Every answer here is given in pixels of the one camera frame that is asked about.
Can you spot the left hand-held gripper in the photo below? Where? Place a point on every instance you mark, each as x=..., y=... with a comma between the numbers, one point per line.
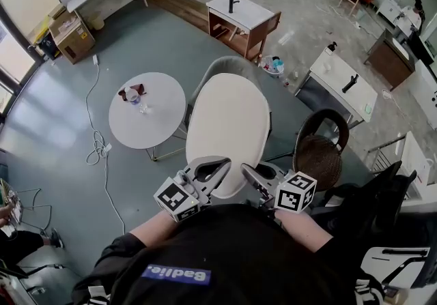
x=175, y=199

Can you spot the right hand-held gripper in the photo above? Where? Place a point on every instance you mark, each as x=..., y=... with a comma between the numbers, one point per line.
x=293, y=194

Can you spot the cream seat cushion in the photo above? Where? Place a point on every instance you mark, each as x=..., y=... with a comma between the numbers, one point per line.
x=225, y=119

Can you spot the beige upholstered chair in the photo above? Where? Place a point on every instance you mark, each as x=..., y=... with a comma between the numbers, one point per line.
x=222, y=65

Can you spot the person's right forearm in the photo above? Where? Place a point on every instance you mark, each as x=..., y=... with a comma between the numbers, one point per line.
x=304, y=230

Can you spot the person's left forearm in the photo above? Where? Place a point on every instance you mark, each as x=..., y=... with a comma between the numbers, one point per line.
x=153, y=228

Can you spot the brown wicker chair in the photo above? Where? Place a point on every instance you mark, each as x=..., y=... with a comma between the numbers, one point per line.
x=319, y=157

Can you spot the person's black t-shirt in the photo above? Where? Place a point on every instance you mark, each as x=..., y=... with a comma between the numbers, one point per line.
x=239, y=249

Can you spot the white round table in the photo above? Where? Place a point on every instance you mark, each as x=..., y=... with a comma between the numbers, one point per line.
x=147, y=119

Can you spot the small clear glass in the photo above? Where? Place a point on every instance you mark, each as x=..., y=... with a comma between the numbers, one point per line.
x=145, y=109

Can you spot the full trash bin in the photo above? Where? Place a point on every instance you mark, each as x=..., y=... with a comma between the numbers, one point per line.
x=273, y=68

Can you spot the dark red cloth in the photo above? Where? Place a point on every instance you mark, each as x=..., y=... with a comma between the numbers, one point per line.
x=140, y=88

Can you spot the white counter grey front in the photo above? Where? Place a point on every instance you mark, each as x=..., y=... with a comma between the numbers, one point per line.
x=333, y=78

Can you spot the black faucet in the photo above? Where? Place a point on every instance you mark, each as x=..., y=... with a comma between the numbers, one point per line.
x=350, y=84
x=233, y=3

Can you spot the white equipment housing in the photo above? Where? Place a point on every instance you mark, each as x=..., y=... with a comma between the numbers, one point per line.
x=375, y=262

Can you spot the black soap dispenser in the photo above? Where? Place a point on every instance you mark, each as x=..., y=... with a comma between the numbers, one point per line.
x=332, y=47

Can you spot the wooden vanity cabinet white top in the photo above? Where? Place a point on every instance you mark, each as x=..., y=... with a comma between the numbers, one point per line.
x=249, y=18

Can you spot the dark brown vanity cabinet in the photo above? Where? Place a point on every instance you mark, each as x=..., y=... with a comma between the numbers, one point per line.
x=385, y=61

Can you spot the wooden floor platform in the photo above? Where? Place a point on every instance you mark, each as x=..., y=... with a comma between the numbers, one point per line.
x=177, y=7

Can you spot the large cardboard box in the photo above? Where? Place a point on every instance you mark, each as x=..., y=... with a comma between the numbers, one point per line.
x=73, y=44

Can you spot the white wastebasket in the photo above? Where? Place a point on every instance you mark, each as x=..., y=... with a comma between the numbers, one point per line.
x=97, y=22

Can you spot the black bin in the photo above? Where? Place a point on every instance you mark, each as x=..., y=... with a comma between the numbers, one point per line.
x=48, y=46

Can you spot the large window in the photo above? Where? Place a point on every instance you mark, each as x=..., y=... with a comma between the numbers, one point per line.
x=13, y=58

